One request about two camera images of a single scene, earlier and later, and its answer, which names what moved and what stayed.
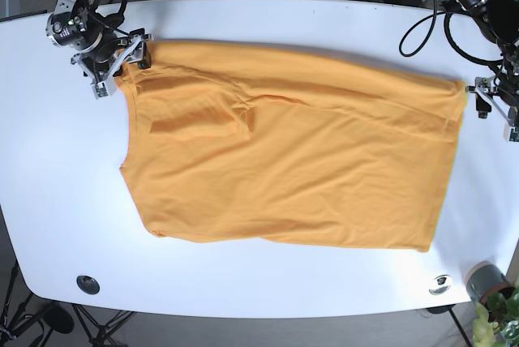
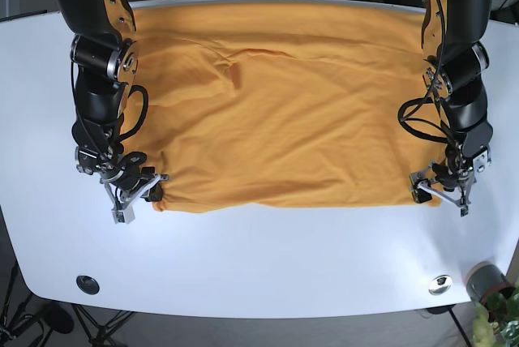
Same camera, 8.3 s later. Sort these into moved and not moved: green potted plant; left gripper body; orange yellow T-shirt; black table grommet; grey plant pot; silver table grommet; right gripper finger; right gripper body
Moved: left gripper body; right gripper body; orange yellow T-shirt; right gripper finger
Not moved: black table grommet; grey plant pot; silver table grommet; green potted plant
